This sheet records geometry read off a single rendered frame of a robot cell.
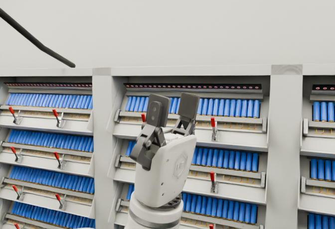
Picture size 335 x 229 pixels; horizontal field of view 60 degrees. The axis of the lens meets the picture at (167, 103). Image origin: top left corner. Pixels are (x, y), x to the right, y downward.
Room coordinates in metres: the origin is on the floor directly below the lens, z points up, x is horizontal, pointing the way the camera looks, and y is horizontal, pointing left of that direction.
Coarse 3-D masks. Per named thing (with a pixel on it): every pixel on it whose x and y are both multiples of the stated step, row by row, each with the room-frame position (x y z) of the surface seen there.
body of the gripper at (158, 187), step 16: (176, 144) 0.40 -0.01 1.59; (192, 144) 0.45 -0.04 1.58; (160, 160) 0.38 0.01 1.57; (176, 160) 0.41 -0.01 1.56; (144, 176) 0.40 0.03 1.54; (160, 176) 0.39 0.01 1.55; (176, 176) 0.42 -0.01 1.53; (144, 192) 0.40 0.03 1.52; (160, 192) 0.39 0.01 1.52; (176, 192) 0.44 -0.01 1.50; (160, 208) 0.41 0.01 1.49
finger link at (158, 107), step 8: (152, 96) 0.39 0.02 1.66; (160, 96) 0.39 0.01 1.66; (152, 104) 0.38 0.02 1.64; (160, 104) 0.38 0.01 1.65; (168, 104) 0.38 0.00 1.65; (152, 112) 0.38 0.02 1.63; (160, 112) 0.38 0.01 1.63; (152, 120) 0.38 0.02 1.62; (160, 120) 0.39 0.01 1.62; (144, 128) 0.38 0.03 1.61; (152, 128) 0.38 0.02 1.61; (144, 136) 0.38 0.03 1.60; (152, 136) 0.38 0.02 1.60; (144, 144) 0.37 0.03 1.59
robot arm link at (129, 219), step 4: (128, 212) 0.44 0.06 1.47; (128, 216) 0.44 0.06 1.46; (128, 220) 0.43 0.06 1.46; (132, 220) 0.42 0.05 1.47; (128, 224) 0.43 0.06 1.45; (132, 224) 0.42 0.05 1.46; (136, 224) 0.41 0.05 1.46; (140, 224) 0.41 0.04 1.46; (124, 228) 0.44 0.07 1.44; (128, 228) 0.43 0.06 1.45; (132, 228) 0.42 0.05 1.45; (136, 228) 0.41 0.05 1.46; (140, 228) 0.41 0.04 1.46; (144, 228) 0.41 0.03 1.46; (148, 228) 0.41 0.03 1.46; (152, 228) 0.41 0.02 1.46; (168, 228) 0.41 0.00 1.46; (172, 228) 0.42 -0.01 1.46; (176, 228) 0.43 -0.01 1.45
